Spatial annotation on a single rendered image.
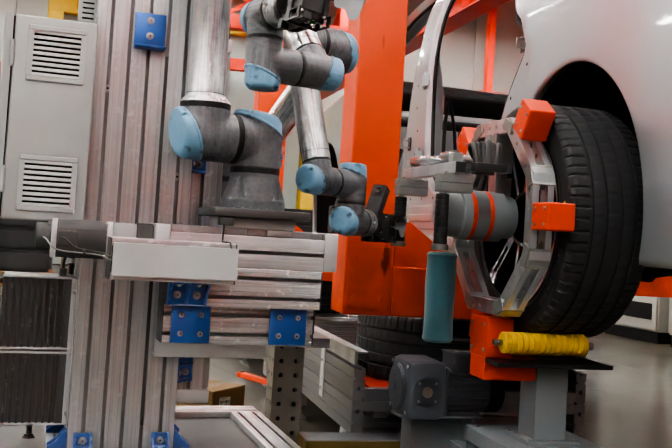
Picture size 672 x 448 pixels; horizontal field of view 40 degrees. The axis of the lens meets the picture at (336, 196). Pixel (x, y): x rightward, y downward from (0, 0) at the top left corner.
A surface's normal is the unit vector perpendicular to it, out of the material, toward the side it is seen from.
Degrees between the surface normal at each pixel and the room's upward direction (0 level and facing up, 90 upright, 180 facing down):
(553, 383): 90
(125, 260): 90
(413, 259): 90
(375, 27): 90
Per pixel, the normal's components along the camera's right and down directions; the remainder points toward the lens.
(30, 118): 0.31, -0.02
